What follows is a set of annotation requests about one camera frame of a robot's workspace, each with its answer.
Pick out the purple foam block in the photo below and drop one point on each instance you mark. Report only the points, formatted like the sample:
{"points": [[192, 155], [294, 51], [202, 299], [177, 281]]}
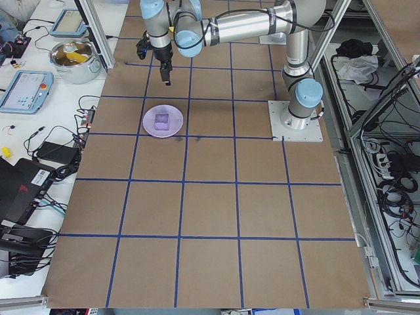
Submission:
{"points": [[161, 122]]}

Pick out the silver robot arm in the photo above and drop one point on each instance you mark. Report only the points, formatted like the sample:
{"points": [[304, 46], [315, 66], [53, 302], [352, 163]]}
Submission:
{"points": [[246, 23]]}

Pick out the purple plastic plate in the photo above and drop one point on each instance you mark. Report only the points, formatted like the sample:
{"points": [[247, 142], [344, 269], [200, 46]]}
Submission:
{"points": [[175, 122]]}

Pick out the silver cooking pot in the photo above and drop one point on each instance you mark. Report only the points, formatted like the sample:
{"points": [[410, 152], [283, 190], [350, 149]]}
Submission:
{"points": [[78, 76]]}

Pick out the yellow plastic toy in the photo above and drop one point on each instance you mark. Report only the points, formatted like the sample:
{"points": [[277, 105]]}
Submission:
{"points": [[75, 58]]}

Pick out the black usb hub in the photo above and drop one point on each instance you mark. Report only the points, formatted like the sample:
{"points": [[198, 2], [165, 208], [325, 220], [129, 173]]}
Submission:
{"points": [[86, 119]]}

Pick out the glass pot lid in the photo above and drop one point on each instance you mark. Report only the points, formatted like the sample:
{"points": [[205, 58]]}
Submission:
{"points": [[62, 54]]}

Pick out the blue grey teach pendant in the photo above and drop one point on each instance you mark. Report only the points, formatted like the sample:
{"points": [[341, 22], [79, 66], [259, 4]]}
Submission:
{"points": [[67, 23], [23, 95]]}

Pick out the black power brick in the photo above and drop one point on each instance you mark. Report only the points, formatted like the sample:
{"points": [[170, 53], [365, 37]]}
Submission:
{"points": [[55, 151]]}

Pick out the small yellow block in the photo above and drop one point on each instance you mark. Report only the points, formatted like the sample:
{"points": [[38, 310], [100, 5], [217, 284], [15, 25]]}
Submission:
{"points": [[6, 151]]}

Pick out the black laptop red logo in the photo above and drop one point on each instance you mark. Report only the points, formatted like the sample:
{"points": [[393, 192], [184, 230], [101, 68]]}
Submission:
{"points": [[16, 190]]}

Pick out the black crumpled cloth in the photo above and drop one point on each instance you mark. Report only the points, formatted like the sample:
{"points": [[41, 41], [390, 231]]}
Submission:
{"points": [[356, 47]]}

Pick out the white crumpled cloth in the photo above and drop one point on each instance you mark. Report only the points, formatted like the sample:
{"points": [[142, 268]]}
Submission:
{"points": [[359, 69]]}

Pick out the black docking device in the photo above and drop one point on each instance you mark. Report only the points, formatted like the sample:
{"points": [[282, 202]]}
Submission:
{"points": [[23, 243]]}

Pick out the white power strip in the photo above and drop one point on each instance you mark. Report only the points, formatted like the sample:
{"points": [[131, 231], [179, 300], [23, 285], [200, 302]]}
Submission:
{"points": [[382, 161]]}

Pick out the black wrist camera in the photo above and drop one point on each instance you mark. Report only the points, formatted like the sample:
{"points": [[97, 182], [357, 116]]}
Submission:
{"points": [[142, 49]]}

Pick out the aluminium frame post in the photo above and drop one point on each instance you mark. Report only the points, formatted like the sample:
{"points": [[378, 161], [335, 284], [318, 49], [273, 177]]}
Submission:
{"points": [[98, 39], [328, 29]]}

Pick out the V-shaped metal bar frame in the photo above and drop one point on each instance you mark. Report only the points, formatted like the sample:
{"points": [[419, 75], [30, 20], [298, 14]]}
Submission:
{"points": [[354, 210]]}

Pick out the aluminium corner rail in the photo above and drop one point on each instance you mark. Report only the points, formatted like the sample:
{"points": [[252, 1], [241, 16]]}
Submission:
{"points": [[392, 302], [23, 300]]}

